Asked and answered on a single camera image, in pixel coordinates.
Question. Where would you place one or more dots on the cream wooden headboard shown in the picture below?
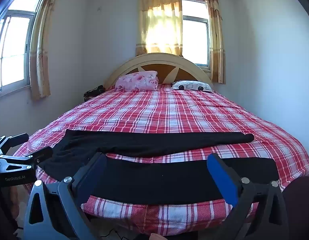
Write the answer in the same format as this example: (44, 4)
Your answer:
(157, 58)

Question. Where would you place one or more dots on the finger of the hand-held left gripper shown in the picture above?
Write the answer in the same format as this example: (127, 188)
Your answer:
(17, 138)
(42, 153)

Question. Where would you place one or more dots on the large window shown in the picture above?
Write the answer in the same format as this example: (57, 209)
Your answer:
(14, 50)

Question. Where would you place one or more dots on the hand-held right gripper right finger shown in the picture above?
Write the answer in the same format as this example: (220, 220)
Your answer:
(222, 177)

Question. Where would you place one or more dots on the white pillow with black print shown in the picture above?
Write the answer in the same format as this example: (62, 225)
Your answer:
(189, 85)

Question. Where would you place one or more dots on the person's dark clothing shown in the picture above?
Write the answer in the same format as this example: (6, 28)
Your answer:
(299, 205)

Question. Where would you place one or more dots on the red plaid bed sheet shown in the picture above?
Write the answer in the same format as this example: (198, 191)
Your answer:
(169, 110)

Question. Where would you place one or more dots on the pink floral pillow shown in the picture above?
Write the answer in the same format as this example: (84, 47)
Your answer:
(137, 80)

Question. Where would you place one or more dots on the dark cloth bundle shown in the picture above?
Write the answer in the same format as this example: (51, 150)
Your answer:
(93, 92)

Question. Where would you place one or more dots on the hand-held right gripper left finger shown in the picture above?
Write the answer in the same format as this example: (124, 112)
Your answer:
(94, 175)

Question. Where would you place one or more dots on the black pants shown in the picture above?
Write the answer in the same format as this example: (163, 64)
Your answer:
(157, 180)

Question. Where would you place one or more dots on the small window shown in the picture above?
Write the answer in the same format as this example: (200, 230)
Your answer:
(194, 42)

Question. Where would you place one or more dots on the yellow curtain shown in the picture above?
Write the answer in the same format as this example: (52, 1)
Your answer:
(157, 17)
(42, 55)
(215, 42)

